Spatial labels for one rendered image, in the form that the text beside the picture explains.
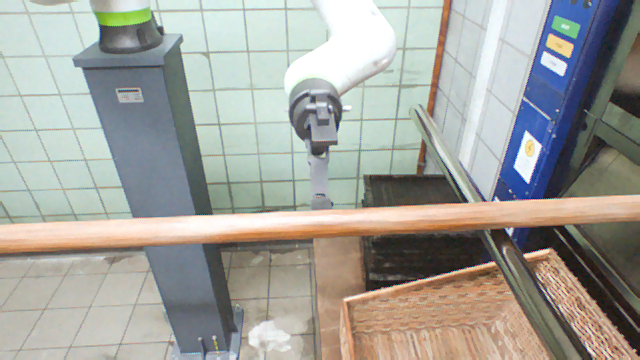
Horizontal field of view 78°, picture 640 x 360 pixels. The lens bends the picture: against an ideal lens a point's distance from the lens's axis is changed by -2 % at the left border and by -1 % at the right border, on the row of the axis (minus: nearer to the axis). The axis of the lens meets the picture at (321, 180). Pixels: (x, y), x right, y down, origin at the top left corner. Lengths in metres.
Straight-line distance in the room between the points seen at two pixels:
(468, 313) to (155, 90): 0.94
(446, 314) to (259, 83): 1.11
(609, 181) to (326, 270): 0.74
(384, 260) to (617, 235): 0.50
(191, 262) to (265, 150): 0.66
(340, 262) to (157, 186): 0.58
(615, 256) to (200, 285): 1.16
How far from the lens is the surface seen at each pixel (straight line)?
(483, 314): 1.12
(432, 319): 1.08
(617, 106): 0.91
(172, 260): 1.39
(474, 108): 1.38
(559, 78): 0.99
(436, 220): 0.44
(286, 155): 1.82
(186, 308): 1.56
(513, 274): 0.46
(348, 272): 1.22
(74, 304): 2.18
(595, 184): 0.96
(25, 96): 1.99
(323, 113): 0.50
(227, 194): 1.96
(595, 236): 0.93
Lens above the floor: 1.48
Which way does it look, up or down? 34 degrees down
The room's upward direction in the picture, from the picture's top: straight up
